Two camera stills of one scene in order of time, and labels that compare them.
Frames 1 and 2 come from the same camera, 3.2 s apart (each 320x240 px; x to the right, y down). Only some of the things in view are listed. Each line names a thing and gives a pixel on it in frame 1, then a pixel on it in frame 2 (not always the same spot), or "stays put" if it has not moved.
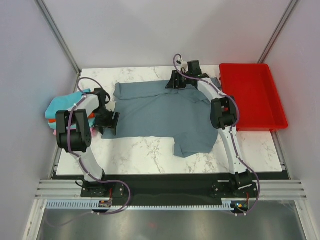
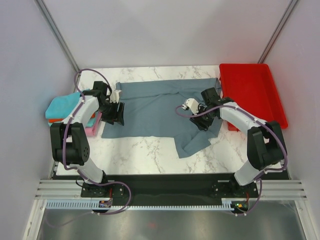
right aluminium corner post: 278,32 stays put
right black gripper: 172,84 to 202,124
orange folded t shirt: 93,115 stays put
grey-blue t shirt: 146,109 stays put
